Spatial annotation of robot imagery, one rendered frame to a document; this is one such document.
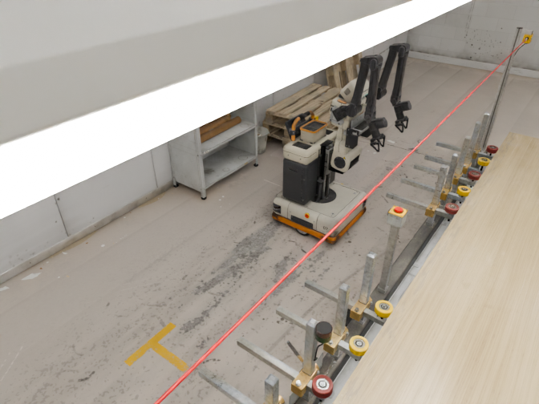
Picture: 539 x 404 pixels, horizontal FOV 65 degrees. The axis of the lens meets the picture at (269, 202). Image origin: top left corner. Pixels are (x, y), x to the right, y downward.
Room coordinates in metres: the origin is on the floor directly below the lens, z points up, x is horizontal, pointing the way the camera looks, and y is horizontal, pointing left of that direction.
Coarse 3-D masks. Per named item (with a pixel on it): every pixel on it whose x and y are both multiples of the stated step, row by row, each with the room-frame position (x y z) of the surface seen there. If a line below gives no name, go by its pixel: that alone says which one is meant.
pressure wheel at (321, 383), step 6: (318, 378) 0.98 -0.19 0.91; (324, 378) 0.98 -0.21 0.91; (312, 384) 0.96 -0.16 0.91; (318, 384) 0.96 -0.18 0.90; (324, 384) 0.96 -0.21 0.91; (330, 384) 0.96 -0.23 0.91; (312, 390) 0.95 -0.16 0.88; (318, 390) 0.93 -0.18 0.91; (324, 390) 0.93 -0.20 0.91; (330, 390) 0.93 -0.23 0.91; (318, 396) 0.92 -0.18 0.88; (324, 396) 0.92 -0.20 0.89
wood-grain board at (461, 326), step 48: (528, 144) 3.00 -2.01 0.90; (480, 192) 2.31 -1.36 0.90; (528, 192) 2.31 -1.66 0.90; (480, 240) 1.82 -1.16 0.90; (528, 240) 1.82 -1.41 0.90; (432, 288) 1.46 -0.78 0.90; (480, 288) 1.46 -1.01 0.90; (528, 288) 1.46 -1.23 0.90; (384, 336) 1.18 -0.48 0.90; (432, 336) 1.18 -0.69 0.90; (480, 336) 1.18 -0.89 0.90; (528, 336) 1.18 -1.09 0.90; (384, 384) 0.96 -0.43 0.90; (432, 384) 0.96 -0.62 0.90; (480, 384) 0.96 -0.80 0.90; (528, 384) 0.96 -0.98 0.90
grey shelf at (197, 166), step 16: (240, 112) 4.45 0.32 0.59; (256, 112) 4.31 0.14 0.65; (240, 128) 4.19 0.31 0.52; (256, 128) 4.30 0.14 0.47; (176, 144) 3.78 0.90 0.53; (192, 144) 3.64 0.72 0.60; (208, 144) 3.81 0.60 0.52; (224, 144) 4.51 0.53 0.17; (240, 144) 4.47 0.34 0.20; (256, 144) 4.30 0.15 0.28; (176, 160) 3.80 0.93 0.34; (192, 160) 3.66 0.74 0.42; (208, 160) 4.19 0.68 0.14; (224, 160) 4.19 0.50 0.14; (240, 160) 4.19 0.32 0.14; (256, 160) 4.29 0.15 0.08; (176, 176) 3.82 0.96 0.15; (192, 176) 3.68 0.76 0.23; (208, 176) 3.84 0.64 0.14; (224, 176) 3.86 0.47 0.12
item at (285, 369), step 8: (240, 344) 1.18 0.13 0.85; (248, 344) 1.18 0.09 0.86; (256, 352) 1.14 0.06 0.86; (264, 352) 1.14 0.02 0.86; (264, 360) 1.11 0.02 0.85; (272, 360) 1.10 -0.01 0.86; (280, 368) 1.06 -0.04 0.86; (288, 368) 1.06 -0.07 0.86; (288, 376) 1.03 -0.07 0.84; (296, 376) 1.02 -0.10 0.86; (312, 392) 0.97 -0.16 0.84
